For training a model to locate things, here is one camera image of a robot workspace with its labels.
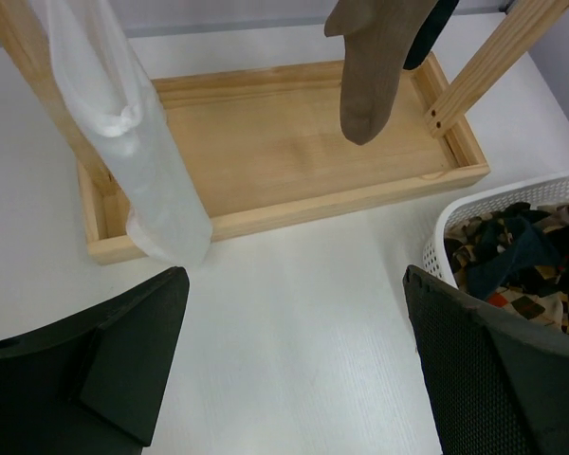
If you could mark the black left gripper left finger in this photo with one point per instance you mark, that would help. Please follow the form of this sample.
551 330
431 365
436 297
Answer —
93 383

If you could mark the argyle patterned sock in basket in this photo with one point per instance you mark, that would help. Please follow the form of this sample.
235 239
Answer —
539 294

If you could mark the dark navy sock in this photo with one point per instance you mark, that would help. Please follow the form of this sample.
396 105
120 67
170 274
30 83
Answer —
429 32

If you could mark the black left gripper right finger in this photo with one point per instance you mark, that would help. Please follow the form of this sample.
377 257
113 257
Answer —
498 384

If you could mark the wooden clothes rack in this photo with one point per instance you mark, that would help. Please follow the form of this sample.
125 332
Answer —
262 150

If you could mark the white perforated plastic basket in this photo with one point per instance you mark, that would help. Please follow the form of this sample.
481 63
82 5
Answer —
547 190

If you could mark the white hanging cloth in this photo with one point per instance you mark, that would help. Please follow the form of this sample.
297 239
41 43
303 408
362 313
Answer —
114 103

